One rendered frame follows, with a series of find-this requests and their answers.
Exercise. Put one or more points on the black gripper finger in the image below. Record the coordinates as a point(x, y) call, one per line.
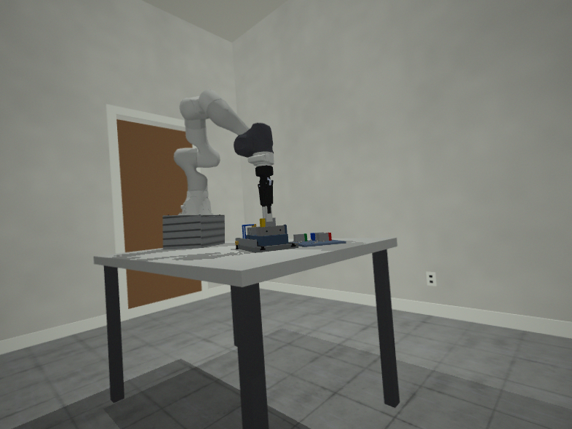
point(268, 194)
point(262, 198)

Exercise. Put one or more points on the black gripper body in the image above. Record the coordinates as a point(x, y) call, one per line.
point(263, 172)

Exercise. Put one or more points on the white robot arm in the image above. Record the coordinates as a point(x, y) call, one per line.
point(255, 143)

